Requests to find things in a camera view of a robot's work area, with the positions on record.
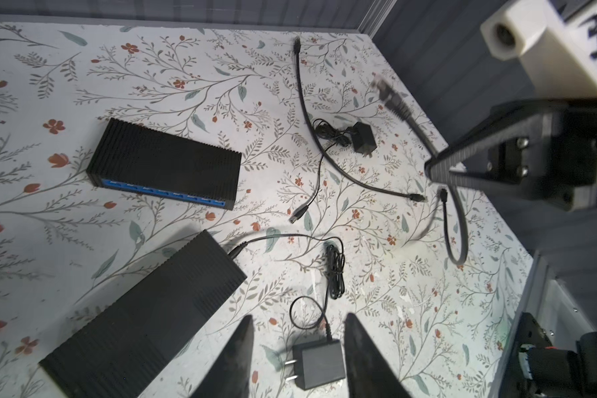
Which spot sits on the black power adapter with cable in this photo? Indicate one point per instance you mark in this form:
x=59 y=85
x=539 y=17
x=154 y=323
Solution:
x=320 y=362

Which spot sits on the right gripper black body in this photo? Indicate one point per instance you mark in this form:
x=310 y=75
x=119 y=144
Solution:
x=559 y=150

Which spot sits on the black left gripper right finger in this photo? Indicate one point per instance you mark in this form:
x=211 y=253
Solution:
x=368 y=373

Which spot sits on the black network switch blue ports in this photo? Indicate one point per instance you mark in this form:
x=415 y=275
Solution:
x=133 y=158

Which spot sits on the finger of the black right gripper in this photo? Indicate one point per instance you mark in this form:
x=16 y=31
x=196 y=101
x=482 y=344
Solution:
x=462 y=164

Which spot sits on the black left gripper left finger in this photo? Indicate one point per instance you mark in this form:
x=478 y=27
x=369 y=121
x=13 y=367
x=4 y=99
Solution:
x=229 y=375

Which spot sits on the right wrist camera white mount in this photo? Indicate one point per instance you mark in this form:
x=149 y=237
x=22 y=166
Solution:
x=557 y=49

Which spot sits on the black ribbed network switch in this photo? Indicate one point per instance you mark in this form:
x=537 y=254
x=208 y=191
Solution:
x=124 y=348

